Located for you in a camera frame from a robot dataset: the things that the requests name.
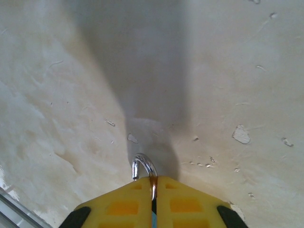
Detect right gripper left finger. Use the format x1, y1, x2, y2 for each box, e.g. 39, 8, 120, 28
59, 177, 153, 228

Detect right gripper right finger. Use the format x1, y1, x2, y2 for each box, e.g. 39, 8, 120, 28
156, 175, 248, 228

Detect aluminium rail under arm bases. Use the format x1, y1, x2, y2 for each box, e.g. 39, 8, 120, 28
0, 186, 47, 228

